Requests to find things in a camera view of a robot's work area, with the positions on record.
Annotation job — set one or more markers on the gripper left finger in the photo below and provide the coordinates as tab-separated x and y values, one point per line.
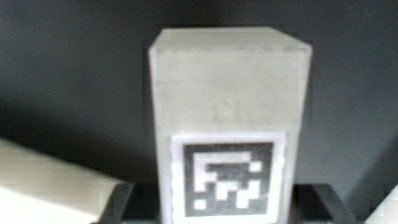
110	216

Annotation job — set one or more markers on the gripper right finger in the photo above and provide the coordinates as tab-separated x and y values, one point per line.
318	207

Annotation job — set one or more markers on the white leg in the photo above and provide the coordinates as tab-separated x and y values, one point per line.
229	75

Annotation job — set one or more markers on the white square tabletop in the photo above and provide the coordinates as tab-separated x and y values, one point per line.
384	215

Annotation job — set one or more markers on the white right fence rail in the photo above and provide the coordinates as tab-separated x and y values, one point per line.
53	193

